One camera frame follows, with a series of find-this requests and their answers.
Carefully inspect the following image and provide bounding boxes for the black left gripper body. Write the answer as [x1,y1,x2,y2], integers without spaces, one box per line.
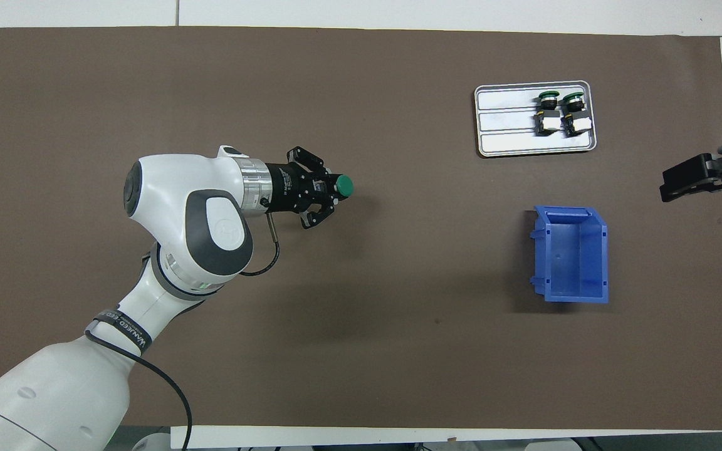
[265,162,335,215]

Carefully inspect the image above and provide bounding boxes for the blue plastic storage bin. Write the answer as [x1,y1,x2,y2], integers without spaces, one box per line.
[529,205,610,304]

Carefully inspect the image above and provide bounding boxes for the brown paper table mat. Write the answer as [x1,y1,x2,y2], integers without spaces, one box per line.
[0,26,722,432]

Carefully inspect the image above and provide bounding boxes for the grey metal tray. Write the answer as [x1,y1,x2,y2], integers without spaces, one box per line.
[474,80,598,158]

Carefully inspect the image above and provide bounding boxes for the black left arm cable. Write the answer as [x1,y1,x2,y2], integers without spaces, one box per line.
[84,199,281,451]

